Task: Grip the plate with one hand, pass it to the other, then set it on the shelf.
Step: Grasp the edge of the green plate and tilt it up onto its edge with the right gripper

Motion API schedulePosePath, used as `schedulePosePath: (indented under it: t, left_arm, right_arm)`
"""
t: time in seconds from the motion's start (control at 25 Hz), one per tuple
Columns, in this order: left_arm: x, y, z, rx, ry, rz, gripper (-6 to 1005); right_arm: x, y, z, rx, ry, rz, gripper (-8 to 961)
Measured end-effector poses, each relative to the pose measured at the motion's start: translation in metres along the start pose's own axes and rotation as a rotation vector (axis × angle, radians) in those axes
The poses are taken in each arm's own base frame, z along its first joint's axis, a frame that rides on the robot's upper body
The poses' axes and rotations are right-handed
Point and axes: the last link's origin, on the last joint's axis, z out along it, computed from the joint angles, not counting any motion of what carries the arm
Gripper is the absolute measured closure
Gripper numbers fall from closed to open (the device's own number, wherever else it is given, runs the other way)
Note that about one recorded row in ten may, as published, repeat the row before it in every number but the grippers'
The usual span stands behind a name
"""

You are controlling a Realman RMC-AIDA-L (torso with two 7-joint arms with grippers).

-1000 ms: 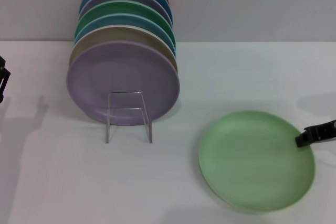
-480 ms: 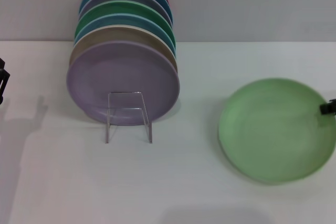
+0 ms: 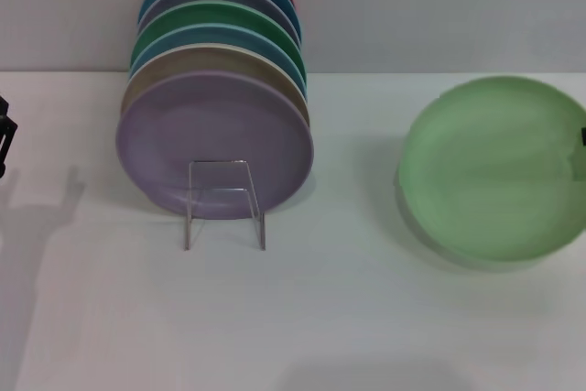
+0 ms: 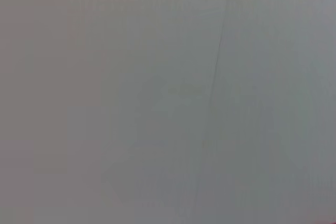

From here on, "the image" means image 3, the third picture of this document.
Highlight light green plate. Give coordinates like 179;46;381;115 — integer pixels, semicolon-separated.
396;74;586;268

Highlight lavender plate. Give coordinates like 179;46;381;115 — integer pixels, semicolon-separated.
114;69;316;221

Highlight beige plate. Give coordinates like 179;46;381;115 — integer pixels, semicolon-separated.
119;41;311;129

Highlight clear acrylic plate rack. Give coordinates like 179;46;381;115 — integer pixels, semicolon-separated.
182;159;267;253

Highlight dark green plate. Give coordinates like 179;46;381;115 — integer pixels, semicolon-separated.
129;0;307;76

